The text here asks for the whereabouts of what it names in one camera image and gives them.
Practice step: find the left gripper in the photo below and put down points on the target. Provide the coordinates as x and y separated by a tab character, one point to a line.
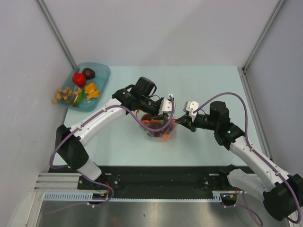
163	116

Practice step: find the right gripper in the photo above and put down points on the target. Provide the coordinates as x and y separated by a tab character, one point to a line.
187	121

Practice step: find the clear zip top bag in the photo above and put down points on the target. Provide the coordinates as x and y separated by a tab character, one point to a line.
139	114

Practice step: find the purple grape bunch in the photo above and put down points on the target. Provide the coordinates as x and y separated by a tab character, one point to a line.
156	126

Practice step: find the dark red plum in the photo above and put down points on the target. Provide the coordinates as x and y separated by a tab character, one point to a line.
146	117

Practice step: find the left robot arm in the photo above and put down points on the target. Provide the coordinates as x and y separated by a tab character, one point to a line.
71	142

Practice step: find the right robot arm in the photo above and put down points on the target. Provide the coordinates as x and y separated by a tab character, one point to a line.
280	192

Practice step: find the orange yellow fruit cluster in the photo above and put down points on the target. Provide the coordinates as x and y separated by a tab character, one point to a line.
91	91

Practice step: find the teal plastic basket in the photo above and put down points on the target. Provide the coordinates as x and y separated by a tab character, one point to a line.
101	79

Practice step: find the dark maroon fruit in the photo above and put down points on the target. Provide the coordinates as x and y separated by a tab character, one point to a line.
89	73

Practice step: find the green pear slice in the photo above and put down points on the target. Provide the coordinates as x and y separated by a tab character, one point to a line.
77	96

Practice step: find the red bell pepper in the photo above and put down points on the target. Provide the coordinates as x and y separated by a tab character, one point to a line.
79	79

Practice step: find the yellow grape bunch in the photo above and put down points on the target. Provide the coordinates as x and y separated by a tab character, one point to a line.
64	95

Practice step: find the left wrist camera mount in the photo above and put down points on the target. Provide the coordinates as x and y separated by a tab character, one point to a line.
167	105

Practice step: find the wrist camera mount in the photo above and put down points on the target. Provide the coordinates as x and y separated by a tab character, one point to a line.
167	105
190	107

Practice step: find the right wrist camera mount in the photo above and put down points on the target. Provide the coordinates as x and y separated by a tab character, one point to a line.
190	107

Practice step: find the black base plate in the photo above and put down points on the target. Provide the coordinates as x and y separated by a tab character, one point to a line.
166	182

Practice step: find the white cable duct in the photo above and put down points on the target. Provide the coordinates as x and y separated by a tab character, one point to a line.
96	197

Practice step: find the aluminium rail frame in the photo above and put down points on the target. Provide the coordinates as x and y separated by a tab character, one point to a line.
65	182

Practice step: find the right corner aluminium post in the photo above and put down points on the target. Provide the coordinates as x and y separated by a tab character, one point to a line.
265	31

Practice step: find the corner aluminium post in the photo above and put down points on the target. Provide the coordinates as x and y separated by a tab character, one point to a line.
55	31
265	31

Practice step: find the left corner aluminium post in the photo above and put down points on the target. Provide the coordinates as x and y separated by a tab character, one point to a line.
55	31

